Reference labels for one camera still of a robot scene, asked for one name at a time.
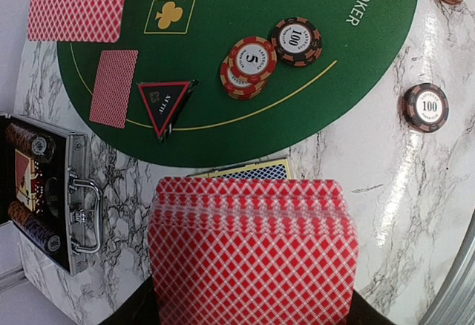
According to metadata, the black triangular all-in button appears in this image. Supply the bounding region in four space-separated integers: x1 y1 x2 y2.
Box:
138 79 199 142

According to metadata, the red chip stack mat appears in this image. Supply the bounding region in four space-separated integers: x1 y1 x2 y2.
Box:
220 36 278 100

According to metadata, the red-backed playing card deck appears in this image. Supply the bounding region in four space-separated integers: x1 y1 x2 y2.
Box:
148 177 358 324

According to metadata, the dark 100 chips mat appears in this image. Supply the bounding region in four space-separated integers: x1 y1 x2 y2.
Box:
269 17 323 68

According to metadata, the red card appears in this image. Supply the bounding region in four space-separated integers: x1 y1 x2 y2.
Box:
89 50 139 129

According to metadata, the dark red 100 chip stack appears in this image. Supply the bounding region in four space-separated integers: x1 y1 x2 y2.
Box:
401 82 449 133

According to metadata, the red card airborne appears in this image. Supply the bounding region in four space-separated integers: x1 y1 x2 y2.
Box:
27 0 125 43

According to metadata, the blue-backed playing card deck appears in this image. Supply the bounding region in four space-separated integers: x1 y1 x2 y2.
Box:
189 158 292 180

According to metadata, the green round poker mat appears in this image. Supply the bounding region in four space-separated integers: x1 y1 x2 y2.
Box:
57 0 418 168

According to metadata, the aluminium poker chip case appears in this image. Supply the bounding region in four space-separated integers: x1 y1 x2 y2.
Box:
1 113 103 275

